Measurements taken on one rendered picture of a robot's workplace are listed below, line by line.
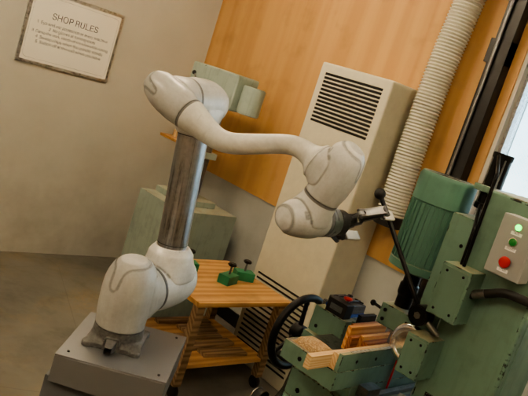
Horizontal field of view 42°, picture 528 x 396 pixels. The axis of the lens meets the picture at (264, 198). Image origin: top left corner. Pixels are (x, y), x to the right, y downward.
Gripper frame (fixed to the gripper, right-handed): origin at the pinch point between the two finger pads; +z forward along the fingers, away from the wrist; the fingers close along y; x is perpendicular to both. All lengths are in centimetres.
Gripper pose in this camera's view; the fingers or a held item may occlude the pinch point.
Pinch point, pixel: (372, 225)
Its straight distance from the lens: 209.4
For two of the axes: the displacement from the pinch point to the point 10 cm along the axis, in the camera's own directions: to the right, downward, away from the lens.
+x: -2.9, -8.8, 3.7
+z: 6.8, 0.9, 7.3
